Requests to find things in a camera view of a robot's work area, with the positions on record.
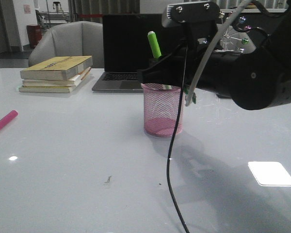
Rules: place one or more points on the metal cart in background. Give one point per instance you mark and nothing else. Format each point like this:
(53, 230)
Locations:
(51, 12)

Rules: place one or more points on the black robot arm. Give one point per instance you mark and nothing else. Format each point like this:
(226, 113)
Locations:
(254, 80)

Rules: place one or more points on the bottom yellow book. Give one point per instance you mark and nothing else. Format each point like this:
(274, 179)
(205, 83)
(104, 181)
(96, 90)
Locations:
(51, 89)

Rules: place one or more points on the red trash bin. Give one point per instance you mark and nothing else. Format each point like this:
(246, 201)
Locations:
(34, 35)

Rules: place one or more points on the top yellow book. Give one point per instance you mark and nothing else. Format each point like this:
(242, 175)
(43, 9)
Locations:
(57, 68)

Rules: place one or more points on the pink highlighter pen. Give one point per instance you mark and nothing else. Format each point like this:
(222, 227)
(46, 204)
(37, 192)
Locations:
(8, 118)

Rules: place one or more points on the grey open laptop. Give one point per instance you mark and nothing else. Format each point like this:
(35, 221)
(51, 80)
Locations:
(126, 50)

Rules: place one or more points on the pink mesh pen holder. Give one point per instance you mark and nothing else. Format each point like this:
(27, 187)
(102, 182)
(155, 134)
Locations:
(160, 109)

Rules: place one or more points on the ferris wheel desk toy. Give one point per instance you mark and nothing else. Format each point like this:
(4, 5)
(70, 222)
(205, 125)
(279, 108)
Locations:
(231, 39)

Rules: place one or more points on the green highlighter pen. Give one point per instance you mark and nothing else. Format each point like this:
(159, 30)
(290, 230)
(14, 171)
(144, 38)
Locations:
(154, 45)

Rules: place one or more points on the yellow book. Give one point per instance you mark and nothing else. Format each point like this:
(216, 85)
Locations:
(51, 89)
(57, 68)

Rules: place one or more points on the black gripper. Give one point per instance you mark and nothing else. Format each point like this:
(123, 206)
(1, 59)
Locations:
(180, 66)

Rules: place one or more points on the left grey armchair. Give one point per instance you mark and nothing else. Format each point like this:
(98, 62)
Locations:
(71, 39)

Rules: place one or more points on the middle white book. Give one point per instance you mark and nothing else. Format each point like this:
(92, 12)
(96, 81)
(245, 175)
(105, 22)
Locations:
(76, 80)

